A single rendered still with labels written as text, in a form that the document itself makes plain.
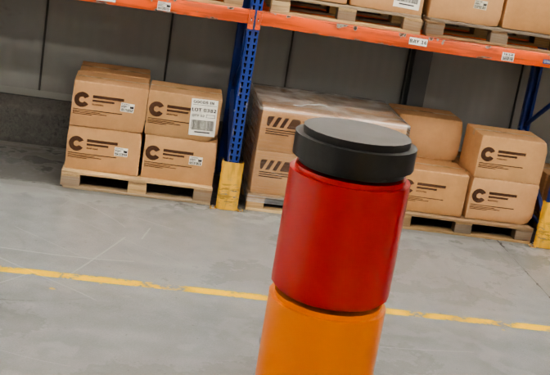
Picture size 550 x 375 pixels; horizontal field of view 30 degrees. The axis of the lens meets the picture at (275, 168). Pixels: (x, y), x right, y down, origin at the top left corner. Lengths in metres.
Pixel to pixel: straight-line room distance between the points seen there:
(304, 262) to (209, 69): 9.02
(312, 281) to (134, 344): 5.32
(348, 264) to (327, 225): 0.02
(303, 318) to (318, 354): 0.02
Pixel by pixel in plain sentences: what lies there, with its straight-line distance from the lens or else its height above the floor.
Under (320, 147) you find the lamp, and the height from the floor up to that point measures 2.34.
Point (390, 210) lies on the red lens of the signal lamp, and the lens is 0.41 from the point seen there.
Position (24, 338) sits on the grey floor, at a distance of 5.68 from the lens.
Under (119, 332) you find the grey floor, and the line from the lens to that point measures 5.84.
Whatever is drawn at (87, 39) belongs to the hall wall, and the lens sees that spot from 9.40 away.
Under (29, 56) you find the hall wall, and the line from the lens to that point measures 9.48.
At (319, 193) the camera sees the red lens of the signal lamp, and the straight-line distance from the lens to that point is 0.40.
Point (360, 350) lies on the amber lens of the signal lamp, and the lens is 0.42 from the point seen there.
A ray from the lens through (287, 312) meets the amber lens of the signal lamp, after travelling 0.42.
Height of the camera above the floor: 2.42
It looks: 14 degrees down
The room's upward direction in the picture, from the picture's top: 9 degrees clockwise
